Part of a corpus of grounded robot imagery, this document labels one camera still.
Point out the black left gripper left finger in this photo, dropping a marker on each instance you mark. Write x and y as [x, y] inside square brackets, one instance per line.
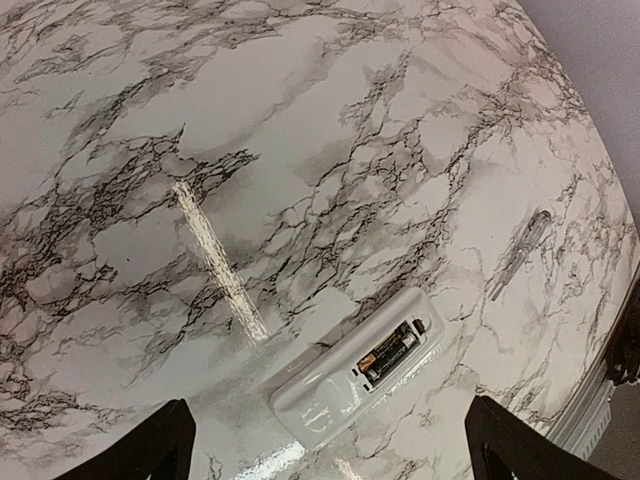
[158, 448]

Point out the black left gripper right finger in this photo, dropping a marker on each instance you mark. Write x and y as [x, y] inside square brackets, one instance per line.
[501, 446]

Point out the white remote control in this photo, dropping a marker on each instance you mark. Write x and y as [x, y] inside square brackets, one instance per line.
[326, 396]

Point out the black AA battery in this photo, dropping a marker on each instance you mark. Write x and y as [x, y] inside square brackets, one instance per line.
[387, 355]

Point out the front aluminium rail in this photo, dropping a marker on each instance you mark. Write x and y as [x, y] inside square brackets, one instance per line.
[583, 424]

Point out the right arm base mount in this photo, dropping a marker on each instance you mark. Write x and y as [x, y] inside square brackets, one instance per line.
[622, 354]

